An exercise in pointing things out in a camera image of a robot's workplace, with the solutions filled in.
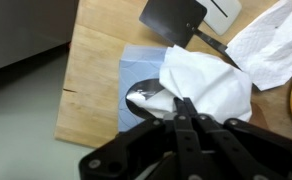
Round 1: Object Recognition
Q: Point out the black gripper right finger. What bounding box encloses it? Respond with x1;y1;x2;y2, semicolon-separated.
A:
185;97;292;180

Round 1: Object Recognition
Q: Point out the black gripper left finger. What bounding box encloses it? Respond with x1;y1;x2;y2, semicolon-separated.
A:
79;97;204;180

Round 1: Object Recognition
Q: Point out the white tissue napkin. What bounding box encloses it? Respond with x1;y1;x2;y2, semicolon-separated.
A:
125;44;254;124

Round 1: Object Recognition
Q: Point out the blue tissue box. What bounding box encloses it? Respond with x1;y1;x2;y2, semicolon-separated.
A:
117;44;174;133

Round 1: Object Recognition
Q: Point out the flat white paper towel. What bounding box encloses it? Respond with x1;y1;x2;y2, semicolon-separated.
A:
225;0;292;92

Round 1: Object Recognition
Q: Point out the black metal spatula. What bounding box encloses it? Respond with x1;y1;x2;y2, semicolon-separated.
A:
138;0;240;68

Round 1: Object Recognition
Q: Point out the white plastic spatula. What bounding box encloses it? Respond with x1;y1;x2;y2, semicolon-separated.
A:
195;0;243;37

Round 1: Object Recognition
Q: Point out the white stove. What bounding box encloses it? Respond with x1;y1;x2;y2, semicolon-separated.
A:
0;0;80;74

